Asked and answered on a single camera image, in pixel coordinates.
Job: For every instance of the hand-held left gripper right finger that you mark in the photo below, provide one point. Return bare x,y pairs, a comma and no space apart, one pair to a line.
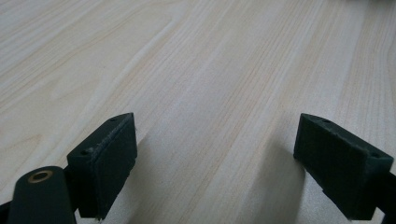
339,168

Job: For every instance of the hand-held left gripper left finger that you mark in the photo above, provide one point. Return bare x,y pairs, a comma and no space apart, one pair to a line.
102,161

